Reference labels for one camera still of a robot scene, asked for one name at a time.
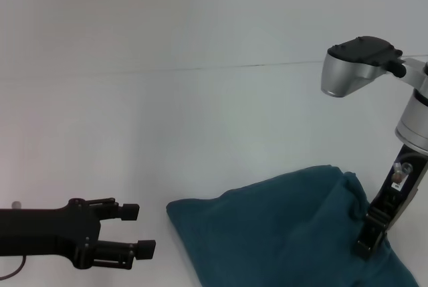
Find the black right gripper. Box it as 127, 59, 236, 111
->
354, 142, 428, 262

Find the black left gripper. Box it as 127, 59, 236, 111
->
0, 197, 157, 271

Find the teal blue t-shirt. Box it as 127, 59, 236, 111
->
166, 165, 421, 287

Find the right gripper cable with plug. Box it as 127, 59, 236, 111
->
390, 161, 414, 183

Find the gripper cable with plug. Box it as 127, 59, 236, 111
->
0, 201, 28, 282
390, 161, 414, 183

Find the left gripper cable with plug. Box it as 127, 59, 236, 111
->
0, 201, 28, 282

